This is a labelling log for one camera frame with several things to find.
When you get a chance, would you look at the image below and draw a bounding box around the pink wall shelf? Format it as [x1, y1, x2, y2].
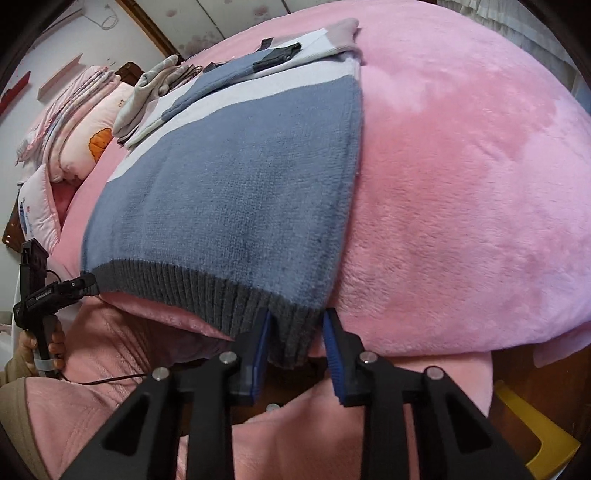
[38, 53, 84, 100]

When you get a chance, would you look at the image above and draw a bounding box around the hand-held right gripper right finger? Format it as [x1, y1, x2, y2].
[322, 308, 536, 480]

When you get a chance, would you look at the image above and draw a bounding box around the yellow plastic stool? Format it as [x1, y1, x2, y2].
[494, 381, 581, 472]

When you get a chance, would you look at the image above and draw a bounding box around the pink quilted cloth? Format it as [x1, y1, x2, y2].
[25, 295, 492, 480]

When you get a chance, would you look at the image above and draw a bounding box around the dark striped folded garment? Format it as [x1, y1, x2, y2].
[115, 65, 205, 148]

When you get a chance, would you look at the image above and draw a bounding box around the colour-block striped knit sweater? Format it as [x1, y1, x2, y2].
[81, 17, 365, 370]

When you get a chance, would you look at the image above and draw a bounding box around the dark wooden headboard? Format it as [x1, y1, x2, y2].
[115, 61, 145, 88]

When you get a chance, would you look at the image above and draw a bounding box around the small white embroidered pillow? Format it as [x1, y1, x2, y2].
[16, 164, 63, 254]

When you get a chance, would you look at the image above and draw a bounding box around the person's left forearm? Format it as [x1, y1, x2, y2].
[0, 357, 51, 467]

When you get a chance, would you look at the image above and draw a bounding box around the black cable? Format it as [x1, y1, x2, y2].
[55, 369, 155, 385]

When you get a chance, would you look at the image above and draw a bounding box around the pink fleece bed blanket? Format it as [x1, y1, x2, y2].
[48, 0, 591, 367]

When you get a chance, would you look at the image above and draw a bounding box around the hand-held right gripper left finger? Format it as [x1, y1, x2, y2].
[60, 307, 273, 480]

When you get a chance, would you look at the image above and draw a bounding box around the person's left hand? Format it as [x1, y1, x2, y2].
[18, 320, 66, 376]

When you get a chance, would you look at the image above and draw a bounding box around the pink frilled pillow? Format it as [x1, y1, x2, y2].
[14, 65, 107, 164]

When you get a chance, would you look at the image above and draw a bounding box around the white air conditioner cable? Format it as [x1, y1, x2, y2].
[85, 0, 118, 29]

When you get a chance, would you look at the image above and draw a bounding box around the floral sliding door wardrobe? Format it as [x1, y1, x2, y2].
[115, 0, 315, 61]

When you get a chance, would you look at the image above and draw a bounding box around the folded pastel striped blanket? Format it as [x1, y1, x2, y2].
[28, 67, 122, 162]

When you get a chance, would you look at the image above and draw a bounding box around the red wall shelf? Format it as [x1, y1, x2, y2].
[0, 70, 32, 109]

